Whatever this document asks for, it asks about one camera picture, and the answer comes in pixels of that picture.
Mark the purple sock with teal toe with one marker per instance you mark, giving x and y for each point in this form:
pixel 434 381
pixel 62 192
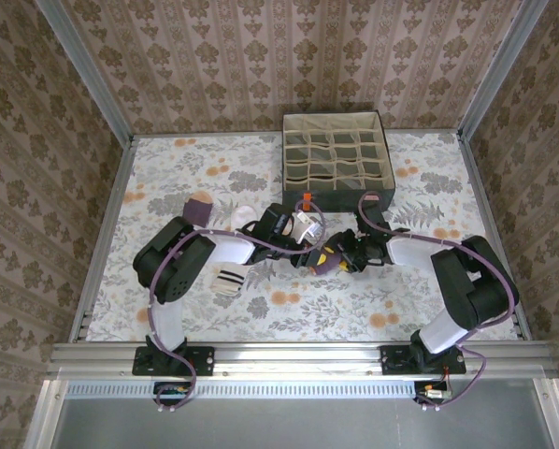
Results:
pixel 330 265

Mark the dark grey fabric storage organizer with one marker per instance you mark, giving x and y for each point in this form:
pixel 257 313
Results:
pixel 335 194

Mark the white sock with striped cuff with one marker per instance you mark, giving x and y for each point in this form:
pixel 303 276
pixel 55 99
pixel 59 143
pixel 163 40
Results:
pixel 228 280

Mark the purple sock with tan toe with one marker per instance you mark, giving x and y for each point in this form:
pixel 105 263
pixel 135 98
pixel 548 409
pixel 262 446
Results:
pixel 197 210

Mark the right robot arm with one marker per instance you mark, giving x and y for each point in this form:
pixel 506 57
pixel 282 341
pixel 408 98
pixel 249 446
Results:
pixel 471 285

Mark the floral print tablecloth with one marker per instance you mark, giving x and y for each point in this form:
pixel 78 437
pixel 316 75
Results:
pixel 354 318

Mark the grey metal panel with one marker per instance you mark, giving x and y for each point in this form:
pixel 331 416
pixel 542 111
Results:
pixel 298 425

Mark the small connector board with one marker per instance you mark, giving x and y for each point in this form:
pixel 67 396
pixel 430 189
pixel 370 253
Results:
pixel 436 394
pixel 169 393

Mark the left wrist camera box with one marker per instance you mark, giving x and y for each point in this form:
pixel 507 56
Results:
pixel 307 229

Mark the aluminium mounting rail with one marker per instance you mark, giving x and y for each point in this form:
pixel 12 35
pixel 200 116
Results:
pixel 298 360

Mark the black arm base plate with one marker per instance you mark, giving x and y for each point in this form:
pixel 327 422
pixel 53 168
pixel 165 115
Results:
pixel 391 362
pixel 204 360

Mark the aluminium side rail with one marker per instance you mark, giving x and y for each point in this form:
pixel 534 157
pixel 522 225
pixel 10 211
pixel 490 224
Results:
pixel 105 234
pixel 486 210

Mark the aluminium frame post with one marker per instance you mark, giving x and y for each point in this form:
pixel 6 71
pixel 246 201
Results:
pixel 499 70
pixel 90 75

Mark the aluminium frame bar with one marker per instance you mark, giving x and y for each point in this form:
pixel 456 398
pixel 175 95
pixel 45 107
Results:
pixel 43 416
pixel 557 416

